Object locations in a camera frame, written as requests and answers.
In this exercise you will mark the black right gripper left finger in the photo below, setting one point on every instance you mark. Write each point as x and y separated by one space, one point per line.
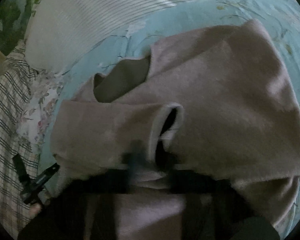
85 209

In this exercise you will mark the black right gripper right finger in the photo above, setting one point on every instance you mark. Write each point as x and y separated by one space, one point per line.
213 208

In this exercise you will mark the mauve knit sweater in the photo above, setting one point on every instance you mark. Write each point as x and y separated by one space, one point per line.
199 141

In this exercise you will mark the plaid checked blanket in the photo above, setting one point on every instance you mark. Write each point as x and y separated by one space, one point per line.
14 94

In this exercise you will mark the white floral cloth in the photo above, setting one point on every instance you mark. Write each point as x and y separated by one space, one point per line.
45 90

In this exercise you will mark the white striped pillow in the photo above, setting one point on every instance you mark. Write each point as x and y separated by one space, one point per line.
62 31

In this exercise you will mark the teal floral bed sheet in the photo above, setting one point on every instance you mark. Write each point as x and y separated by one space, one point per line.
190 15

